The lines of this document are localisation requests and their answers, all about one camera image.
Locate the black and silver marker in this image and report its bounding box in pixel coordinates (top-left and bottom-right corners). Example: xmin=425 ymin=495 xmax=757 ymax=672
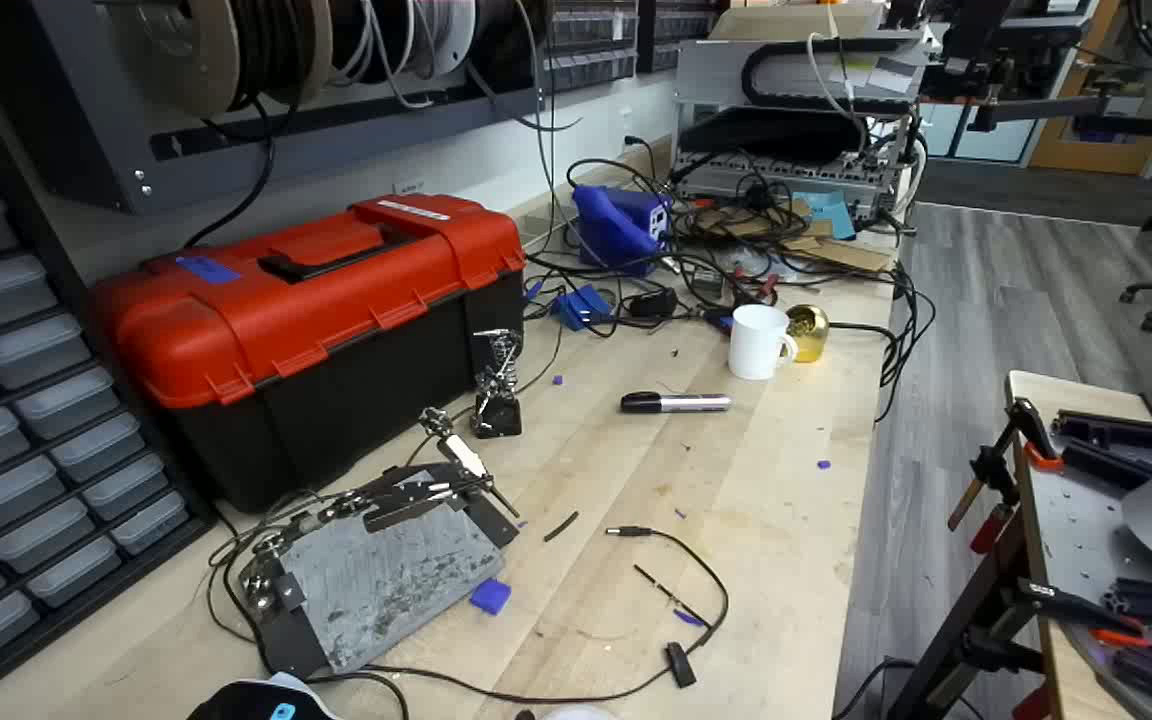
xmin=616 ymin=391 xmax=732 ymax=415

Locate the white ceramic mug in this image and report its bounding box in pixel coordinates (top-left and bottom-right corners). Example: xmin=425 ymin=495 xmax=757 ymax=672
xmin=727 ymin=306 xmax=796 ymax=379

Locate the small black clamp stand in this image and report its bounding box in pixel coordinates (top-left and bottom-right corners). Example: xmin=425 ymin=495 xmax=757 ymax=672
xmin=470 ymin=328 xmax=518 ymax=441

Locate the blue soldering station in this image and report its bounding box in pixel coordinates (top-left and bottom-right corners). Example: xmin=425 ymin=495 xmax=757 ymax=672
xmin=571 ymin=185 xmax=667 ymax=276

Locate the gold dome bell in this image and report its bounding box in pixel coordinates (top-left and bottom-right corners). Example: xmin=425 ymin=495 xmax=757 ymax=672
xmin=786 ymin=306 xmax=826 ymax=366

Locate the small blue plastic block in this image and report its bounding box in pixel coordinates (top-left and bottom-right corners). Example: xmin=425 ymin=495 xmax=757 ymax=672
xmin=469 ymin=580 xmax=512 ymax=617

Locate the red and black toolbox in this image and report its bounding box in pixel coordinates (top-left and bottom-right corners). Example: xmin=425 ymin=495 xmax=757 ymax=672
xmin=90 ymin=195 xmax=523 ymax=514

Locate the grey metal plate device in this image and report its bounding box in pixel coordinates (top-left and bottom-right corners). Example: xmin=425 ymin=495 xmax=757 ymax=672
xmin=238 ymin=466 xmax=518 ymax=680

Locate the side table with clamps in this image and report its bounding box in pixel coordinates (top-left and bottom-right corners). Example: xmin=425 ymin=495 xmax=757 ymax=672
xmin=889 ymin=373 xmax=1152 ymax=720

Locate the grey drawer organizer cabinet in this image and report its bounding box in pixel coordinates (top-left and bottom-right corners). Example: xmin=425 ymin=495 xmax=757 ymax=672
xmin=0 ymin=141 xmax=205 ymax=675

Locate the black cable on table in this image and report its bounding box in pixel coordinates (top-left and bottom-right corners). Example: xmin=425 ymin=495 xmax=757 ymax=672
xmin=206 ymin=522 xmax=734 ymax=709

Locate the wire spool rack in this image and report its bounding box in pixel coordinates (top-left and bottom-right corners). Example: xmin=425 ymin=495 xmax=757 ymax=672
xmin=0 ymin=0 xmax=727 ymax=213

